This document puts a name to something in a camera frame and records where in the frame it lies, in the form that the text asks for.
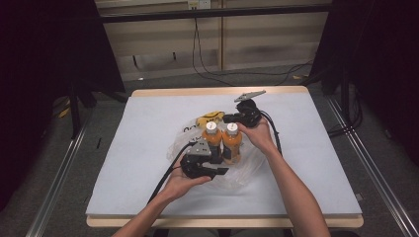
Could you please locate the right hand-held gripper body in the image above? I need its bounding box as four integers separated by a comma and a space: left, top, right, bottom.
234, 90, 267, 129

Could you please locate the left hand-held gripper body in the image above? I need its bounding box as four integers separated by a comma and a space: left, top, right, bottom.
179, 137, 212, 180

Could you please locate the orange juice bottle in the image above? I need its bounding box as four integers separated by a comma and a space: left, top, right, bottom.
201, 120, 223, 165
221, 121, 244, 166

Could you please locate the yellow snack packet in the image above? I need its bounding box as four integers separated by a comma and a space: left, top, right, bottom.
195, 111, 226, 129

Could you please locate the clear plastic bag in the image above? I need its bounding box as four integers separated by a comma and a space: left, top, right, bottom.
166, 121, 269, 192

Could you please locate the person's right hand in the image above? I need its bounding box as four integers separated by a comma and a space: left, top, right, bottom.
236, 117, 279, 157

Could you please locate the person's left hand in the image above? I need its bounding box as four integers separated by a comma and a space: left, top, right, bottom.
161, 157, 212, 200

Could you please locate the wooden table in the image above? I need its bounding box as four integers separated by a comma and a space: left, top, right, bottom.
86, 85, 365, 229

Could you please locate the white table cover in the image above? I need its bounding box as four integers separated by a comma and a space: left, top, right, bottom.
86, 92, 364, 216

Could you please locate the black horizontal bar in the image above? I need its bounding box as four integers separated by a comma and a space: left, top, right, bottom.
98, 3, 334, 24

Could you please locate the black metal stand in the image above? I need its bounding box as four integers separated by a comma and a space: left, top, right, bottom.
67, 82, 100, 139

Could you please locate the black curtain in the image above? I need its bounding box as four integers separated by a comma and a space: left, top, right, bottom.
309, 0, 419, 167
0, 0, 126, 211

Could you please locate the right hand-held gripper cable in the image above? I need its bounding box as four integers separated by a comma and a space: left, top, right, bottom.
259, 109, 285, 156

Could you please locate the hand-held gripper cable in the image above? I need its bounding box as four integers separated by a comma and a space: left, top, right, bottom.
259, 109, 285, 156
146, 140, 199, 204

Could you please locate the left hand-held gripper cable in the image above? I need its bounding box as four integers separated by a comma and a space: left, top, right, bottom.
146, 140, 199, 204

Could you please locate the black wall cable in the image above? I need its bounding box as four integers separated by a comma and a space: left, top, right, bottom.
192, 18, 228, 87

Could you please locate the black floor cable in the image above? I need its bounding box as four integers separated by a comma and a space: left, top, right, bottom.
327, 88, 364, 138

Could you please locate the white wall socket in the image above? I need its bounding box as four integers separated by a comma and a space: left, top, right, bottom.
187, 0, 211, 10

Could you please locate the metal floor rail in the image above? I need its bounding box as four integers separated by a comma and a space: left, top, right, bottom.
25, 112, 95, 237
325, 94, 419, 237

